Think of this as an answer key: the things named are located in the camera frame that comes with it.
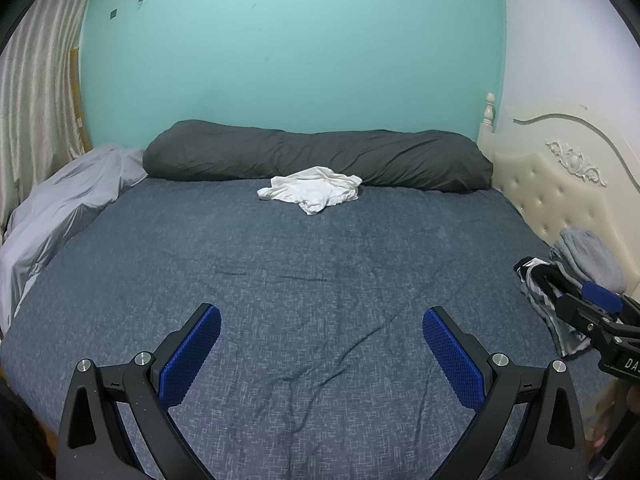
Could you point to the black and white striped garment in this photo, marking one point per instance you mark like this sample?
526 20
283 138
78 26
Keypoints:
542 305

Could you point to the grey folded garment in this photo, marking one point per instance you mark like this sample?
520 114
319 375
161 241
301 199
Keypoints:
590 255

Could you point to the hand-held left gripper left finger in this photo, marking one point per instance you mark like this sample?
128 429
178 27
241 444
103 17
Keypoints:
192 355

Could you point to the cream tufted headboard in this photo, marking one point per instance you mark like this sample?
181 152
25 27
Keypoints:
560 190

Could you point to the dark grey long pillow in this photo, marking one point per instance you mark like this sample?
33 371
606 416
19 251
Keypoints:
310 157

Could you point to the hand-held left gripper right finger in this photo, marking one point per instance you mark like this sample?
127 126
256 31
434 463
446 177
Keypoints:
450 355

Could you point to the striped beige curtain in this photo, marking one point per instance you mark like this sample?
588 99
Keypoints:
35 85

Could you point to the wooden frame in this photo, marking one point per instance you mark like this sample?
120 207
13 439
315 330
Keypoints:
80 105

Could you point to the white t-shirt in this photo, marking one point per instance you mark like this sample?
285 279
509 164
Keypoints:
312 190

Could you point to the blue-grey bed sheet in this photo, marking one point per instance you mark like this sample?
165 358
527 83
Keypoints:
280 280

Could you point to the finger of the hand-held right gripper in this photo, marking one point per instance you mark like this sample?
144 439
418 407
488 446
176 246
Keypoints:
602 297
550 287

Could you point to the light grey blanket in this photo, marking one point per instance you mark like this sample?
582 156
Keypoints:
60 200

